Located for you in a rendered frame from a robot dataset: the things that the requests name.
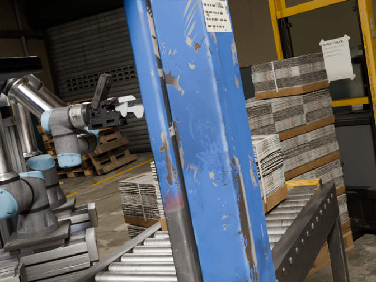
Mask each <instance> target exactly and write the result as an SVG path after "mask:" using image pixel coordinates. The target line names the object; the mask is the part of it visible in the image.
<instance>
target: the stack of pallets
mask: <svg viewBox="0 0 376 282"><path fill-rule="evenodd" d="M110 98H114V95H108V97H107V99H110ZM92 100H93V98H90V99H86V100H80V101H74V102H68V103H66V104H67V105H76V104H82V103H85V102H92ZM37 119H38V118H37ZM38 122H39V125H37V129H38V132H39V134H41V136H42V138H43V139H42V141H43V142H44V147H45V149H46V150H47V151H48V155H51V156H53V158H54V161H55V159H56V158H57V154H56V151H55V146H54V144H53V142H54V141H53V137H52V138H51V133H46V132H45V131H44V129H43V127H42V126H41V120H40V119H38ZM112 133H114V131H112V132H109V133H107V134H104V135H105V136H106V135H109V134H112ZM117 150H119V148H117V149H114V150H112V151H113V152H114V151H117ZM106 153H107V152H106ZM106 153H104V154H101V155H99V156H97V158H99V157H102V156H104V155H105V154H106ZM120 157H122V155H119V156H117V157H116V159H118V158H120ZM91 161H92V159H91V158H89V156H88V154H86V155H84V156H82V163H81V164H80V165H78V166H75V167H70V168H58V169H57V167H59V163H58V161H55V167H56V170H57V175H58V179H61V178H63V177H66V176H68V177H67V179H69V178H75V177H78V176H80V175H83V174H85V177H87V176H92V175H94V174H96V173H97V172H96V171H95V172H94V171H93V170H95V166H93V164H92V162H91ZM109 161H110V160H107V161H104V162H102V163H100V165H101V166H102V165H104V164H106V163H108V162H109ZM78 172H80V173H78ZM64 173H66V174H65V175H63V176H61V175H60V174H64Z"/></svg>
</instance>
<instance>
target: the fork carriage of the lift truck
mask: <svg viewBox="0 0 376 282"><path fill-rule="evenodd" d="M343 194H346V197H347V202H346V204H347V209H348V212H349V213H348V215H349V219H350V226H357V227H364V230H366V231H376V187H371V186H345V192H343Z"/></svg>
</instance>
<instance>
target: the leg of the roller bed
mask: <svg viewBox="0 0 376 282"><path fill-rule="evenodd" d="M327 243H328V250H329V254H330V261H331V268H332V274H333V282H350V279H349V272H348V268H347V261H346V253H345V246H344V240H343V235H342V229H341V222H340V216H338V218H337V219H336V221H335V223H334V225H333V227H332V229H331V231H330V233H329V235H328V237H327Z"/></svg>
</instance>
